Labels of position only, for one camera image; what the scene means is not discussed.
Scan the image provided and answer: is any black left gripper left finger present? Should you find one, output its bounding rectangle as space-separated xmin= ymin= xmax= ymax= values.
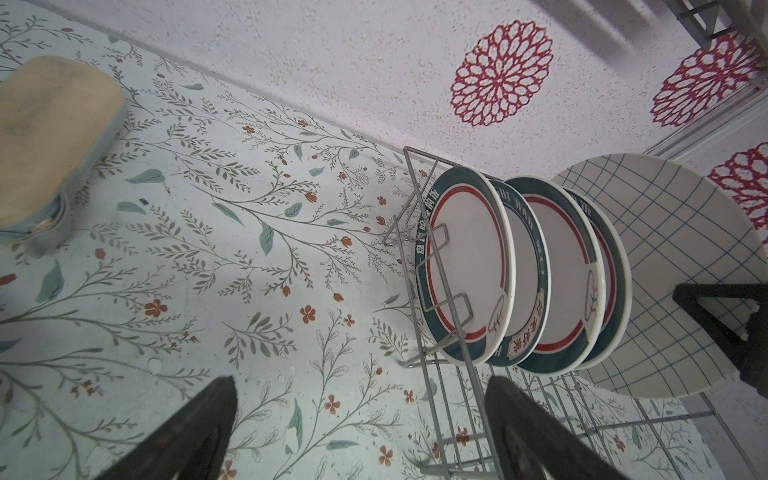
xmin=99 ymin=376 xmax=238 ymax=479

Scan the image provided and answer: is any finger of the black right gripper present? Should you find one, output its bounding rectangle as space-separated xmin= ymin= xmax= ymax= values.
xmin=673 ymin=283 xmax=767 ymax=398

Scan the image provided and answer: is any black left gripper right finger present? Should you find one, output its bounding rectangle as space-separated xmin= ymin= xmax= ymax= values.
xmin=484 ymin=376 xmax=625 ymax=479

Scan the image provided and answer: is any white blue grid plate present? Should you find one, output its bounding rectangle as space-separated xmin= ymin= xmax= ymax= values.
xmin=553 ymin=153 xmax=767 ymax=399

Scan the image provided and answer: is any green red rimmed plate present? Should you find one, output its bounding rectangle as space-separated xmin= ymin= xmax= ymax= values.
xmin=415 ymin=167 xmax=516 ymax=365

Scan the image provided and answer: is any tan oblong sponge block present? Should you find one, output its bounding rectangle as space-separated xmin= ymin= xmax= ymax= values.
xmin=1 ymin=56 xmax=127 ymax=258

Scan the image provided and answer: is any metal wire dish rack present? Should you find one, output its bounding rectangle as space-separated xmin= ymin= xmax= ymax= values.
xmin=381 ymin=145 xmax=758 ymax=480

